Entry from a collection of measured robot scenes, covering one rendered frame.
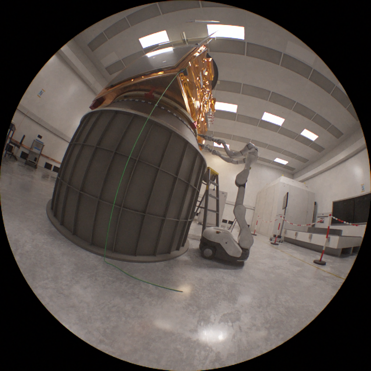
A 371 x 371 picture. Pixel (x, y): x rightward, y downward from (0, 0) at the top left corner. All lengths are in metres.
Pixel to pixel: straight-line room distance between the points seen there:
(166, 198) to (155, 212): 0.15
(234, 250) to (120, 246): 1.13
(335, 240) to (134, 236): 4.19
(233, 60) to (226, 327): 5.37
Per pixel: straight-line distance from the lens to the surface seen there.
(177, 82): 1.47
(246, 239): 1.57
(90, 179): 1.03
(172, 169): 1.06
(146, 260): 1.06
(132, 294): 0.75
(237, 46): 4.79
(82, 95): 6.81
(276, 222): 6.38
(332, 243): 4.09
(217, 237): 1.39
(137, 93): 1.71
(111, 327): 0.61
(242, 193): 1.63
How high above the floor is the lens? 0.55
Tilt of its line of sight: 10 degrees up
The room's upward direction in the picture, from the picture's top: 16 degrees clockwise
